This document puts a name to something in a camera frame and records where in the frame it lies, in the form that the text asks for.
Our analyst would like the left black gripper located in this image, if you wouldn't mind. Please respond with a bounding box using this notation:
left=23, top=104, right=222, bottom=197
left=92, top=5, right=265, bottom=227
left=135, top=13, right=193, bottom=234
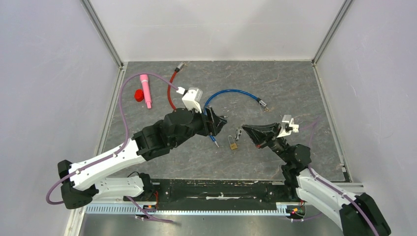
left=172, top=104, right=228, bottom=148

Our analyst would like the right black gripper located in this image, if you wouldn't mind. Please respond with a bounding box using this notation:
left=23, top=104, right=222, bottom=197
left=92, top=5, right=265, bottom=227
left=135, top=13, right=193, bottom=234
left=241, top=122, right=290, bottom=164

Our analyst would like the small black key bunch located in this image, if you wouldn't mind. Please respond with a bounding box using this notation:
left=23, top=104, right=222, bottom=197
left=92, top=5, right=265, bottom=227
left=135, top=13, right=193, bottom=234
left=235, top=127, right=243, bottom=141

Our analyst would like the blue cable lock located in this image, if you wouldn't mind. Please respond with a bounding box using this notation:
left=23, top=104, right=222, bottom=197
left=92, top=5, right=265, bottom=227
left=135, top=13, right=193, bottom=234
left=202, top=89, right=268, bottom=148

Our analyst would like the brass padlock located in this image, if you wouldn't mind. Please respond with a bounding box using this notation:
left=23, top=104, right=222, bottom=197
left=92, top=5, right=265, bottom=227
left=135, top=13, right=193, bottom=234
left=227, top=135, right=238, bottom=150

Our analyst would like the red cable lock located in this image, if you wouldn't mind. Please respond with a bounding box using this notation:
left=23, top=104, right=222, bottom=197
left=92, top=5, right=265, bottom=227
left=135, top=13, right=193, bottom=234
left=167, top=61, right=229, bottom=119

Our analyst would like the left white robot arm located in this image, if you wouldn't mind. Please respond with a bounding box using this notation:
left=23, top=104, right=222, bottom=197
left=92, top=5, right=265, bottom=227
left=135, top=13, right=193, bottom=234
left=58, top=107, right=227, bottom=209

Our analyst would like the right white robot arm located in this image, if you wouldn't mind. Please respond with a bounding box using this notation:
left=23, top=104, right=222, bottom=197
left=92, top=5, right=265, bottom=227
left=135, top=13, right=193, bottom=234
left=241, top=122, right=391, bottom=236

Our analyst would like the red round cap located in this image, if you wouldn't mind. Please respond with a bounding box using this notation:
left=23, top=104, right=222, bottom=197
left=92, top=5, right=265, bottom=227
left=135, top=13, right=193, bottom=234
left=134, top=89, right=145, bottom=102

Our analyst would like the pink cylindrical tube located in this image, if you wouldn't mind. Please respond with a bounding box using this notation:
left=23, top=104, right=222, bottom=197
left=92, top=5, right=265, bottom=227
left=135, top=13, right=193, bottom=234
left=140, top=74, right=152, bottom=109

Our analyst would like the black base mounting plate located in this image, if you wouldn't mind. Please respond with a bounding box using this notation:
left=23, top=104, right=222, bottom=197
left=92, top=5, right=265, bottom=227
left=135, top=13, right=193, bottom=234
left=133, top=174, right=305, bottom=211

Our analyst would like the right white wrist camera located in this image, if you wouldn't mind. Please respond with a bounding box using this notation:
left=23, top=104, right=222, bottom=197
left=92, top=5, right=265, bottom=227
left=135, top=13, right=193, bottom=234
left=277, top=115, right=299, bottom=138

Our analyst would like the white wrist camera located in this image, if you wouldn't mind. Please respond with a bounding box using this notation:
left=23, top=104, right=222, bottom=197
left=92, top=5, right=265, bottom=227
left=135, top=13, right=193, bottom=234
left=277, top=115, right=299, bottom=138
left=177, top=87, right=203, bottom=114

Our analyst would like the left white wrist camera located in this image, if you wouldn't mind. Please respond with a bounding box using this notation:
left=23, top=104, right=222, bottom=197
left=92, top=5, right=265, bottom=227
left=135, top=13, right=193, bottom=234
left=177, top=87, right=203, bottom=114

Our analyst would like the blue slotted cable duct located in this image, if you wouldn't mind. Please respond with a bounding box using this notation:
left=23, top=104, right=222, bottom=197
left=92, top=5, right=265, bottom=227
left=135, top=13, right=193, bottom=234
left=85, top=203, right=291, bottom=216

